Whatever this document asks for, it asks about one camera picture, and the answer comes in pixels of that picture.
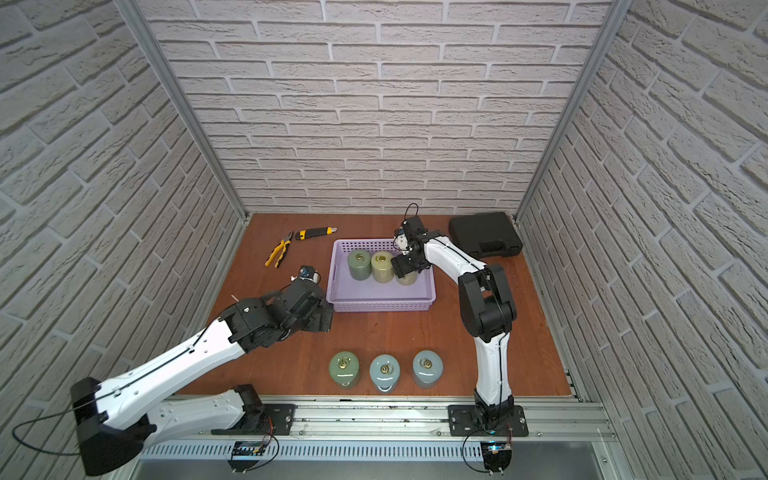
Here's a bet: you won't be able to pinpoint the dark green tea canister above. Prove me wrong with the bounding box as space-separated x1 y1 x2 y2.
347 249 372 281

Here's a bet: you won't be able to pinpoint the blue-grey tea canister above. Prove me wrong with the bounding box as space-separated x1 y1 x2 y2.
369 354 401 394

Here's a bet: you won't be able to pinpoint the light blue tea canister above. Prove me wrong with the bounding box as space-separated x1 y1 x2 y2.
412 350 444 389

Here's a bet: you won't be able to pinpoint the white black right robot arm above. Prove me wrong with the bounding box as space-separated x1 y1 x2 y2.
392 231 517 428

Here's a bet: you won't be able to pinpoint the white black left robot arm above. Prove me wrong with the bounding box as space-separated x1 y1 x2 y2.
70 273 333 476

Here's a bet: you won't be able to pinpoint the yellow-green right tea canister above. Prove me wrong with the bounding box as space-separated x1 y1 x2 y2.
395 271 419 286

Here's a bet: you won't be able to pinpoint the yellow-green tea canister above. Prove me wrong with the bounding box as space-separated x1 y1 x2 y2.
370 251 394 284
395 271 419 286

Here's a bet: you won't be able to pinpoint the yellow-green middle tea canister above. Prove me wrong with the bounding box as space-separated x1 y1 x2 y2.
370 251 394 284

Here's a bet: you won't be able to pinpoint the lavender plastic basket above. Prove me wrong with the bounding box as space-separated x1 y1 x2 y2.
326 238 437 312

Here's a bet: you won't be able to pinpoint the yellow black pliers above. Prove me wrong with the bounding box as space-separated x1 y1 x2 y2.
264 231 294 268

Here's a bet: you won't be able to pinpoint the yellow black utility knife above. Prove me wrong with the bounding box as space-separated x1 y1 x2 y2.
296 227 337 240

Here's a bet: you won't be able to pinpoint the black plastic tool case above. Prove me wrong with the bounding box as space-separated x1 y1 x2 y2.
448 211 524 259

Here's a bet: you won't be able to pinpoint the left controller board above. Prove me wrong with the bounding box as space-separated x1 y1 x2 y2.
228 441 272 473

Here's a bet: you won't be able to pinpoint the controller board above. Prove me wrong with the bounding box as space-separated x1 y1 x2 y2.
228 441 272 473
480 442 513 474

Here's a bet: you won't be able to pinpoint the white ventilation grille strip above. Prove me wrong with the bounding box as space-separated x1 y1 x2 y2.
140 439 482 462

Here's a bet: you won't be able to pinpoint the right controller board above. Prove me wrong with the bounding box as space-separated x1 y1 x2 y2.
480 442 513 474

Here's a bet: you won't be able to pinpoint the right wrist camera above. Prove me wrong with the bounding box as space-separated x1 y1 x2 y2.
394 216 427 252

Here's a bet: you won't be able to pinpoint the aluminium front rail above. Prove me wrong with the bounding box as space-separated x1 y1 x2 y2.
148 394 618 442

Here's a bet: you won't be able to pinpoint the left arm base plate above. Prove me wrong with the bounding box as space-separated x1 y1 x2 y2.
211 403 296 436

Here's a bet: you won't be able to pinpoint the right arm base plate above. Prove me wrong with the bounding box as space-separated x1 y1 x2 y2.
447 404 529 438

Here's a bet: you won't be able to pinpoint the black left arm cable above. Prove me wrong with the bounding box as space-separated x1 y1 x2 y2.
11 407 82 457

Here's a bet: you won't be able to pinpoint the aluminium right corner post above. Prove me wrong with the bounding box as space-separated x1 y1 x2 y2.
514 0 633 221

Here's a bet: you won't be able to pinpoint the aluminium corner post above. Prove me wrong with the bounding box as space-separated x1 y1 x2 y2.
514 0 633 221
115 0 248 223

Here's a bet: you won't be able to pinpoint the aluminium left corner post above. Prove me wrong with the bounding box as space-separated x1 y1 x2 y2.
115 0 248 223

